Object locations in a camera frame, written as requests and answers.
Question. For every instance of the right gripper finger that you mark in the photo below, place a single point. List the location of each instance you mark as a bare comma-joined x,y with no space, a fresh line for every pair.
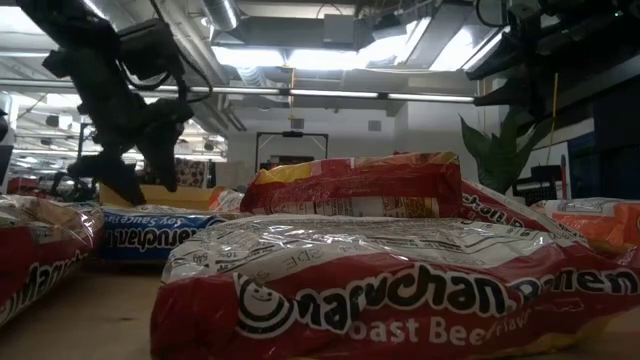
500,55
510,95

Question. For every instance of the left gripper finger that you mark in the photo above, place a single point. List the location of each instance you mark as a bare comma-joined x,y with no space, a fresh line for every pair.
117,175
162,160

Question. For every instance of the blue Maruchan ramen pack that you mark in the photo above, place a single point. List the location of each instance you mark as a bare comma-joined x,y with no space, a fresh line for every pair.
150,235

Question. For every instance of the orange Maruchan ramen pack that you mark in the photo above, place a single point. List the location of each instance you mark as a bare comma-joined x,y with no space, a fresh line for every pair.
600,225
227,200

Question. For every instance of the red Maruchan ramen pack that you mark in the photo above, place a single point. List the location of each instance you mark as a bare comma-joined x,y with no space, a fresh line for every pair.
500,212
350,180
400,300
35,260

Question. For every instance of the black background robot arm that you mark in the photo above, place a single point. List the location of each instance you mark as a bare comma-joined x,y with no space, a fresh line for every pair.
70,185

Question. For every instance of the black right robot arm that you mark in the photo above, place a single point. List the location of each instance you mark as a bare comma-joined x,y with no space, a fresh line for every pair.
575,35

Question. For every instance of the floral patterned board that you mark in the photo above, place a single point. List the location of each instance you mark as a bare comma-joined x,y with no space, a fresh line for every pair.
191,172

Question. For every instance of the yellow plastic bin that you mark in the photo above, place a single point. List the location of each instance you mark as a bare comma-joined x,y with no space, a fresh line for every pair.
175,196

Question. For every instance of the green leafy plant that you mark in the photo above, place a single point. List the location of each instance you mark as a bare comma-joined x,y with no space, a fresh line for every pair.
500,155

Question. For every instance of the white ceiling light tube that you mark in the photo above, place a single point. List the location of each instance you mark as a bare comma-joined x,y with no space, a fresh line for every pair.
332,93
430,97
235,91

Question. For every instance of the black perforated crate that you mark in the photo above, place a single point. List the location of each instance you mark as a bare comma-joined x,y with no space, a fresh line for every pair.
537,192

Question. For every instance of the white and black equipment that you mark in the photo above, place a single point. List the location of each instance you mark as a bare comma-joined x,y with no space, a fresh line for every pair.
6,125

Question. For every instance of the bright ceiling light panel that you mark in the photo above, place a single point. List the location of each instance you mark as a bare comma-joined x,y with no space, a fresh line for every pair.
280,57

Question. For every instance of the black metal frame rig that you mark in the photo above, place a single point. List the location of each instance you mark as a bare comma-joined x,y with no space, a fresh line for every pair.
79,145
292,134

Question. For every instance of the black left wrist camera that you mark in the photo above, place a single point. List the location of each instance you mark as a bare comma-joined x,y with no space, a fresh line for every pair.
150,47

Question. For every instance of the grey square wall vent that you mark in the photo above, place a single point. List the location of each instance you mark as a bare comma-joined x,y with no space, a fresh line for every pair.
297,123
374,125

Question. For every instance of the silver ventilation duct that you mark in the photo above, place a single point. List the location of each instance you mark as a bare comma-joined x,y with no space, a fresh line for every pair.
220,12

